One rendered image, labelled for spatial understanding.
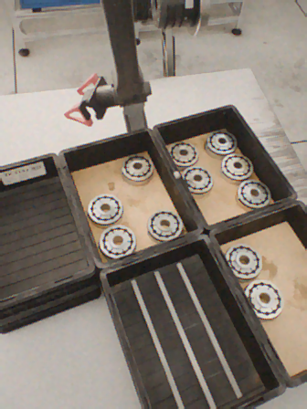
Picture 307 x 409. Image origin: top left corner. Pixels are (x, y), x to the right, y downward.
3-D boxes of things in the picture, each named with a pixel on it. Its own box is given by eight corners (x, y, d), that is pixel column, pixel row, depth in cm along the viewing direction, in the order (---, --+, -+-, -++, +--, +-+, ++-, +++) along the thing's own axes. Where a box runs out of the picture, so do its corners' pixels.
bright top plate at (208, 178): (175, 173, 115) (175, 173, 115) (202, 162, 118) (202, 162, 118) (191, 198, 111) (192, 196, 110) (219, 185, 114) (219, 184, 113)
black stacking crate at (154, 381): (101, 287, 100) (99, 272, 90) (199, 250, 107) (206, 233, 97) (157, 451, 81) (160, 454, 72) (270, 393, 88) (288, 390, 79)
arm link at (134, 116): (149, 79, 82) (111, 88, 81) (160, 131, 85) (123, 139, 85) (144, 80, 93) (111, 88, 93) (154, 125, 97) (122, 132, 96)
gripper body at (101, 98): (108, 96, 100) (132, 91, 97) (96, 121, 94) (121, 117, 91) (96, 76, 96) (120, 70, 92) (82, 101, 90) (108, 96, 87)
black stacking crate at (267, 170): (150, 150, 126) (151, 127, 116) (225, 128, 133) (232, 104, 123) (199, 248, 107) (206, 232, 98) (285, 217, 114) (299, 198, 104)
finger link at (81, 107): (78, 113, 101) (106, 108, 97) (68, 131, 97) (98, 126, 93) (64, 93, 96) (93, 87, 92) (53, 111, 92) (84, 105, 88)
